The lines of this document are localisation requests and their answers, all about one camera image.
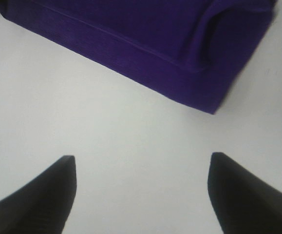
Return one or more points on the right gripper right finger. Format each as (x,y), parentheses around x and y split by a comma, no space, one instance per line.
(242,202)

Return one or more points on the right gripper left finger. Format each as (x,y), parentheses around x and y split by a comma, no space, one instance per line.
(43,205)

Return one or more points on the purple towel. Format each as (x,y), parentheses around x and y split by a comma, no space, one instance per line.
(188,50)

